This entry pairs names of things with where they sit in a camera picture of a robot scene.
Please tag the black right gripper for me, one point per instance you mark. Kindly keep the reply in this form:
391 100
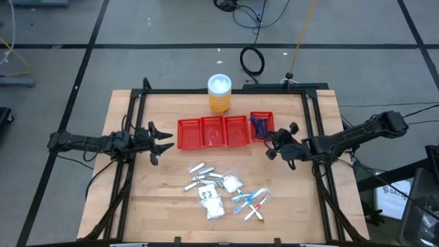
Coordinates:
289 149

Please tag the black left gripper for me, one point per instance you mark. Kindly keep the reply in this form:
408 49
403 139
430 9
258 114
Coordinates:
144 140

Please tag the blue disposable razor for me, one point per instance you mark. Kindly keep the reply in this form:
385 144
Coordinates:
254 125
265 125
260 128

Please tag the cotton balls clear bag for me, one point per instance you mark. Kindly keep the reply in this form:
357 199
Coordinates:
231 183

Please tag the labelled vanity pack bag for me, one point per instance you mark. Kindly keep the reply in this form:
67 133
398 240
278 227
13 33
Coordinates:
207 193

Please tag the cotton swabs and balls bag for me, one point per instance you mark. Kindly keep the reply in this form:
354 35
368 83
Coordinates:
212 208

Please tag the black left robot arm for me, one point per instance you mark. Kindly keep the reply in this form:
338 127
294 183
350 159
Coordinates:
75 140

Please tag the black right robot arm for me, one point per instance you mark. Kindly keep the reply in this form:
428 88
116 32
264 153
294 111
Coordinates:
360 135

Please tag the black power strip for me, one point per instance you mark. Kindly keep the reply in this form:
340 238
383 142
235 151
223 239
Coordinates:
274 85

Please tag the black table clamp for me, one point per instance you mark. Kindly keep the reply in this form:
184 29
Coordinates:
177 241
277 241

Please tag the silver aluminium bar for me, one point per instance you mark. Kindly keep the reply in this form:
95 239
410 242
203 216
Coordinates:
128 245

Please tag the black metal beam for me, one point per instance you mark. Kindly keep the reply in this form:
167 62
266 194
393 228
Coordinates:
387 178

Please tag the white printed box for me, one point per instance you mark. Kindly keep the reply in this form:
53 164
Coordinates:
392 200

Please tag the black chair base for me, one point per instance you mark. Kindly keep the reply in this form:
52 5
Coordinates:
5 118

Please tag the dark plastic bin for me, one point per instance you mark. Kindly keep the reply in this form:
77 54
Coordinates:
422 206

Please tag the grey floor rail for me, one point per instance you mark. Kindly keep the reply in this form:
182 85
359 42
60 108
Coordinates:
17 81

